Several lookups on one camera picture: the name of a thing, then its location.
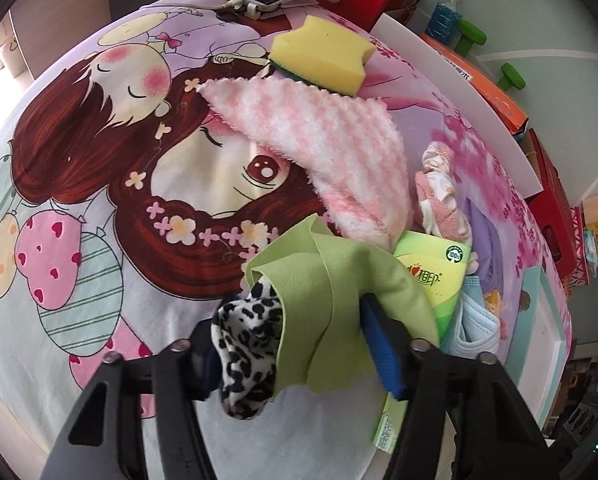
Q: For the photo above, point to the green microfiber cloth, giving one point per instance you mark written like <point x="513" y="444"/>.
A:
<point x="319" y="278"/>

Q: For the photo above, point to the leopard print fabric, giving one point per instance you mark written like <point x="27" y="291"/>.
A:
<point x="246" y="333"/>

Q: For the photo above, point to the purple wipes packet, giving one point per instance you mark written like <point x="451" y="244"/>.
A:
<point x="486" y="243"/>

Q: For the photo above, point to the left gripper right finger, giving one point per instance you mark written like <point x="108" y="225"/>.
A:
<point x="496" y="435"/>

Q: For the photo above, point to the pink fluffy towel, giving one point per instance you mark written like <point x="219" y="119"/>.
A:
<point x="350" y="149"/>

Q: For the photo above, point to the pink white scrunchie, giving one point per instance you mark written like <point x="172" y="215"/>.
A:
<point x="440" y="214"/>

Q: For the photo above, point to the teal rimmed white tray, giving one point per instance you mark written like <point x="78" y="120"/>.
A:
<point x="537" y="351"/>

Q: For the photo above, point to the yellow sponge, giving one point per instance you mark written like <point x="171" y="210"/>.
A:
<point x="324" y="54"/>

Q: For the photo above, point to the green tissue pack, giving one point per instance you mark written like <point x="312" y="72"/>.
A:
<point x="439" y="266"/>

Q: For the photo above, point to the cartoon print bedsheet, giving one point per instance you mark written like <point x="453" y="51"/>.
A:
<point x="128" y="210"/>

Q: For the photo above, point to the blue water bottle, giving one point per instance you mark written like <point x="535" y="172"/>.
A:
<point x="444" y="20"/>

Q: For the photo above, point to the blue face mask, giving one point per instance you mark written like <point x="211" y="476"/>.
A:
<point x="473" y="328"/>

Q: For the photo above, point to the orange cardboard box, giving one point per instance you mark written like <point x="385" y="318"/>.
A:
<point x="495" y="92"/>

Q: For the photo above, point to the white foam board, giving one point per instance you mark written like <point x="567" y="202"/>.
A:
<point x="464" y="97"/>

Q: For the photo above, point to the red gift box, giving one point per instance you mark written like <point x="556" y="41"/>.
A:
<point x="551" y="209"/>

